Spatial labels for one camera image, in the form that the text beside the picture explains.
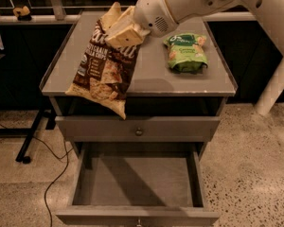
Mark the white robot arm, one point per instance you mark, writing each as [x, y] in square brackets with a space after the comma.
[269, 14]

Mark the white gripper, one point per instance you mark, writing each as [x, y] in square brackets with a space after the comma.
[152, 11]

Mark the grey top drawer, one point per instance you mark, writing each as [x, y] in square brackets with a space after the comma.
[85, 128]

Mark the grey drawer cabinet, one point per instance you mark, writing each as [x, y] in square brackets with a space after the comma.
[155, 90]

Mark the yellow black small object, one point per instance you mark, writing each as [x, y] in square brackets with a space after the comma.
[22, 13]

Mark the metal top drawer knob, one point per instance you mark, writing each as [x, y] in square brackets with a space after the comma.
[139, 132]

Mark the black table leg frame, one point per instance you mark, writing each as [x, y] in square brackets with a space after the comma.
[28, 133]

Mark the brown tortilla chip bag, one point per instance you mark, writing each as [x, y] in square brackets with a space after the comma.
[105, 73]

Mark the grey open middle drawer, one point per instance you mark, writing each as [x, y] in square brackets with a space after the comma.
[138, 185]

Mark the green snack bag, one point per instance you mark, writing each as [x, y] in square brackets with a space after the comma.
[186, 54]

